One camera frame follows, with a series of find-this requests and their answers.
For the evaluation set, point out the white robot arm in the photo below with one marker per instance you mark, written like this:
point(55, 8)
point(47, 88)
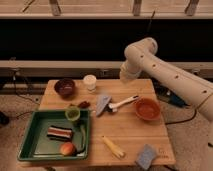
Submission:
point(140, 56)

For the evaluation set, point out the purple bowl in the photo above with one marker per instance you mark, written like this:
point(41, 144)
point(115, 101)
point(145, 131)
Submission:
point(65, 87)

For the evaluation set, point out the orange bowl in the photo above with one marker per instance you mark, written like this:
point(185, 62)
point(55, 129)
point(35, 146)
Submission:
point(147, 109)

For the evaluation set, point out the white cup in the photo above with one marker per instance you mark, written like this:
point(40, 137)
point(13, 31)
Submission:
point(90, 82)

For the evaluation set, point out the dark red toy piece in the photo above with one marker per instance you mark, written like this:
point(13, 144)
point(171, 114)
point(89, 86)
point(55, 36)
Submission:
point(84, 104)

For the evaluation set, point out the small green cup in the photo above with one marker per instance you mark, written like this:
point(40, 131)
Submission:
point(72, 113)

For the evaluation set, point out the green spoon in tray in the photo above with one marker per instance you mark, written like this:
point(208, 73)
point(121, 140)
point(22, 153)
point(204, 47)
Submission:
point(83, 133)

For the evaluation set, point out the striped sushi toy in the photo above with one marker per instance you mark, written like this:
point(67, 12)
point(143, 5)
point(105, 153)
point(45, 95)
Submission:
point(59, 133)

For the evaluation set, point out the red peach toy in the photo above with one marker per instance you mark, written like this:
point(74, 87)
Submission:
point(67, 149)

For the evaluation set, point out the green plastic tray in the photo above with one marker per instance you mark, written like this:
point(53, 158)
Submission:
point(37, 146)

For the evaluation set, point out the blue sponge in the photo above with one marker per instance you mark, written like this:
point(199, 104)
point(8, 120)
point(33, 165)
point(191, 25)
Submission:
point(146, 156)

